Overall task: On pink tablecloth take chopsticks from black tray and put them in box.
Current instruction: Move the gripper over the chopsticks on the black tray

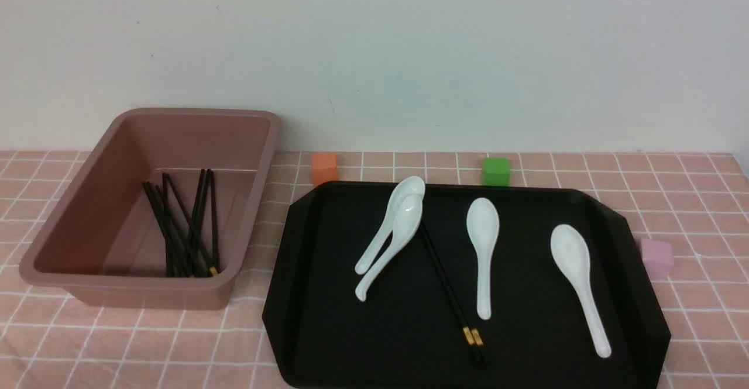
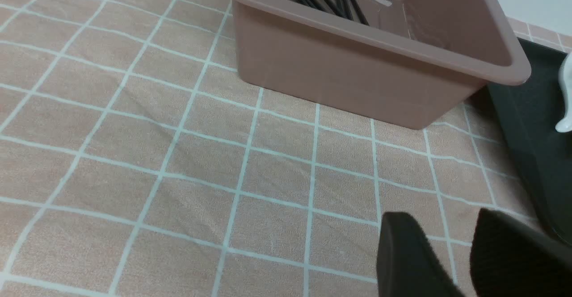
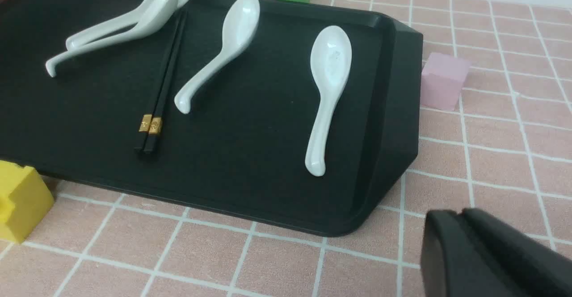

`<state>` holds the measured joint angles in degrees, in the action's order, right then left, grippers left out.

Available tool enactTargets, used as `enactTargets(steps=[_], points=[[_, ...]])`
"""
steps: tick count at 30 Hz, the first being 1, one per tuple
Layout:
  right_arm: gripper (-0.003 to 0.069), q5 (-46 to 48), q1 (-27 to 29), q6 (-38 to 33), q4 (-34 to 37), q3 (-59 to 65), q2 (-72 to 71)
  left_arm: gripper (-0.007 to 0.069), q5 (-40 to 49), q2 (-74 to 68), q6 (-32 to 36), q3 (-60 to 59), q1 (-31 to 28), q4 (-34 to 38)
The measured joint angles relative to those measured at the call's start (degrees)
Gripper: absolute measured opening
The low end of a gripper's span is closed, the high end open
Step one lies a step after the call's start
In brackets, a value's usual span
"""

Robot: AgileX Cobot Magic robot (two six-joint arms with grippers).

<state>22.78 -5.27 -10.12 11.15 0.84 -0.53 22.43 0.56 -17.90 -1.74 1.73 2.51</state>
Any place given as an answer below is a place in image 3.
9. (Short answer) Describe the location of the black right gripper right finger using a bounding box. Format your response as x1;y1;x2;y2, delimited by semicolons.
461;208;572;297

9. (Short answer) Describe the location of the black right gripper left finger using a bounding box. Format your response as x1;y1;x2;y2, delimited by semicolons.
421;211;528;297

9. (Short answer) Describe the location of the pink checkered tablecloth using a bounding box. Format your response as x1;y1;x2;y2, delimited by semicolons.
1;0;571;297

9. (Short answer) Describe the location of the pink cube block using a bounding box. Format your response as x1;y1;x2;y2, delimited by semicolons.
420;52;471;111

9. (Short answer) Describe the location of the black plastic tray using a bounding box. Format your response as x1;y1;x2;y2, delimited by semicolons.
0;0;423;237

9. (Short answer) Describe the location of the white ceramic spoon right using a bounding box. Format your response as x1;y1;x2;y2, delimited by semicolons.
305;25;352;177

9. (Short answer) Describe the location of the white ceramic spoon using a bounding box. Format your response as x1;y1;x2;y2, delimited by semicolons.
45;0;177;78
305;25;352;177
65;0;188;50
174;0;260;114

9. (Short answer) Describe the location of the white ceramic spoon middle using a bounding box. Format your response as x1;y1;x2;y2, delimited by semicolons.
174;0;260;114

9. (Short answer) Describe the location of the white ceramic spoon far left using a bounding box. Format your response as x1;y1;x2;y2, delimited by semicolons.
65;0;188;50

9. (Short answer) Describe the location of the yellow block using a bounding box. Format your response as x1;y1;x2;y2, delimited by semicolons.
0;161;55;244

